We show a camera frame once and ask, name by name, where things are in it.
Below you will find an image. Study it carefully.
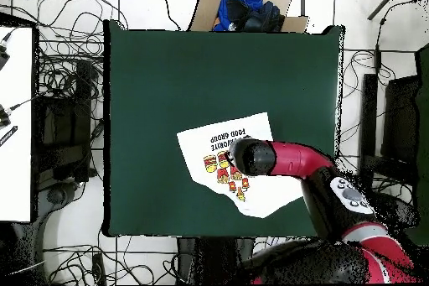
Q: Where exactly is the white printed t-shirt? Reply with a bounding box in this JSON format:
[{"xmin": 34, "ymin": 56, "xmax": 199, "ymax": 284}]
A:
[{"xmin": 176, "ymin": 112, "xmax": 305, "ymax": 219}]

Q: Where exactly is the dark green table cloth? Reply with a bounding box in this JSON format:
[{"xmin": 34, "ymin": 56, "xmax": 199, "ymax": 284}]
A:
[{"xmin": 102, "ymin": 18, "xmax": 345, "ymax": 238}]

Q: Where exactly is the brown cardboard box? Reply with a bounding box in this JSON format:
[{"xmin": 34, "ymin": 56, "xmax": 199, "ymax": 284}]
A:
[{"xmin": 187, "ymin": 0, "xmax": 310, "ymax": 34}]

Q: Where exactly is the dark navy garment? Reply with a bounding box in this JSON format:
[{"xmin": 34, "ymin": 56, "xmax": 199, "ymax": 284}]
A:
[{"xmin": 225, "ymin": 0, "xmax": 286, "ymax": 33}]

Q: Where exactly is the black metal stand base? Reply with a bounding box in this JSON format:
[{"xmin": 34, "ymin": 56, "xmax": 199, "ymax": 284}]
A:
[
  {"xmin": 358, "ymin": 72, "xmax": 421, "ymax": 193},
  {"xmin": 33, "ymin": 59, "xmax": 98, "ymax": 183}
]

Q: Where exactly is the black power strip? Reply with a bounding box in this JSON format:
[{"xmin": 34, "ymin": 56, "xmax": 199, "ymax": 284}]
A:
[{"xmin": 91, "ymin": 252, "xmax": 107, "ymax": 286}]

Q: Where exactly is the white side table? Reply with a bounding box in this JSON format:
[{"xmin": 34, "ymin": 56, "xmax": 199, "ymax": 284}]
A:
[{"xmin": 0, "ymin": 25, "xmax": 34, "ymax": 223}]

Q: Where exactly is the black label strip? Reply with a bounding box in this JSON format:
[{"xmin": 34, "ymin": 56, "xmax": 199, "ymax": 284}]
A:
[{"xmin": 0, "ymin": 125, "xmax": 18, "ymax": 148}]

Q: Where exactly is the black cable tangle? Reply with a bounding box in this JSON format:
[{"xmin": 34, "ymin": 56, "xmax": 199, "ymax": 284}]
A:
[
  {"xmin": 43, "ymin": 228, "xmax": 189, "ymax": 285},
  {"xmin": 0, "ymin": 0, "xmax": 130, "ymax": 99},
  {"xmin": 253, "ymin": 236, "xmax": 289, "ymax": 254},
  {"xmin": 334, "ymin": 49, "xmax": 398, "ymax": 196}
]

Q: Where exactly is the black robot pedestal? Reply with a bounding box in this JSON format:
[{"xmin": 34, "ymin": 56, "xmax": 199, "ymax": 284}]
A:
[{"xmin": 175, "ymin": 237, "xmax": 256, "ymax": 285}]

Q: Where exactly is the single black cable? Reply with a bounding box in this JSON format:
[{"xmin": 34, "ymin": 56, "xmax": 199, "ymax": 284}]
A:
[{"xmin": 146, "ymin": 0, "xmax": 182, "ymax": 31}]

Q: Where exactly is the grey pedestal leg with caster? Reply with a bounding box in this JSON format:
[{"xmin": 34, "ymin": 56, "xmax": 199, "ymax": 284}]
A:
[
  {"xmin": 376, "ymin": 193, "xmax": 420, "ymax": 231},
  {"xmin": 33, "ymin": 181, "xmax": 81, "ymax": 233}
]

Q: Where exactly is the black cable with adapter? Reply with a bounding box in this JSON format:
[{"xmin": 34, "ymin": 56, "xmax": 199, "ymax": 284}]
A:
[{"xmin": 374, "ymin": 0, "xmax": 429, "ymax": 77}]

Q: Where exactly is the black camera device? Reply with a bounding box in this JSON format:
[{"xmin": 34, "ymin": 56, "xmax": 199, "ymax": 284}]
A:
[
  {"xmin": 0, "ymin": 39, "xmax": 11, "ymax": 70},
  {"xmin": 0, "ymin": 104, "xmax": 13, "ymax": 127}
]

